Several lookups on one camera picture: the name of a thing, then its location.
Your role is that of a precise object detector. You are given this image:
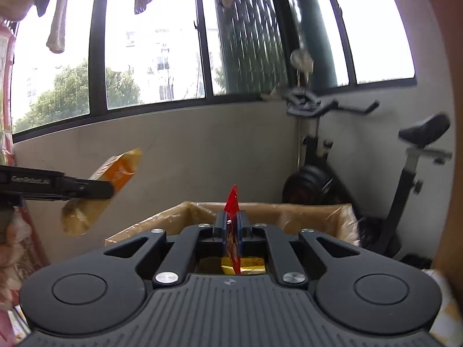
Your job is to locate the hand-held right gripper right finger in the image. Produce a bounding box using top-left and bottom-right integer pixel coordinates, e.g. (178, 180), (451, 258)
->
(238, 211), (361, 286)

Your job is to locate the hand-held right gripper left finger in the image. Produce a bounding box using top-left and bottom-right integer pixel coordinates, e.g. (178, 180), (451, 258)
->
(103, 212), (228, 286)

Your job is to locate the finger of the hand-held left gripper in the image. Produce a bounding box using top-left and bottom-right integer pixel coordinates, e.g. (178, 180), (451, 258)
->
(62, 174), (116, 201)

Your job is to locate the red snack packet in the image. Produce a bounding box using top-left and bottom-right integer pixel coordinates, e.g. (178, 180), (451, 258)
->
(223, 184), (242, 276)

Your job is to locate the yellow snack packet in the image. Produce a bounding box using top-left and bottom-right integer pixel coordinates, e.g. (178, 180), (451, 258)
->
(221, 256), (267, 276)

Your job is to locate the orange snack packet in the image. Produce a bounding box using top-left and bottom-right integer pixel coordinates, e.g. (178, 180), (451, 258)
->
(60, 148), (143, 237)

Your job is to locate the brown cardboard box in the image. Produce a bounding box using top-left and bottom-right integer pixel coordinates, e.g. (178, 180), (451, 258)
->
(105, 201), (360, 248)

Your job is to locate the black exercise bike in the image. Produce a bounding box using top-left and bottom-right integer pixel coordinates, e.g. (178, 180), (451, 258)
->
(260, 86), (453, 263)

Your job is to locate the hanging brown sock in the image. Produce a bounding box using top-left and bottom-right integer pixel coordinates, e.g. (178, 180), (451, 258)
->
(46, 0), (70, 54)

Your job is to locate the white cap on pole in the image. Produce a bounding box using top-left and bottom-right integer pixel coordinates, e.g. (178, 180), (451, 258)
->
(290, 49), (315, 80)

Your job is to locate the dark perforated screen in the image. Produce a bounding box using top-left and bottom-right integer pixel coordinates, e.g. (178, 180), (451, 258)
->
(216, 0), (291, 95)

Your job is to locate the dark green column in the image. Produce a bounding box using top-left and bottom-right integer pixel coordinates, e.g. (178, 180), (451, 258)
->
(287, 0), (340, 88)

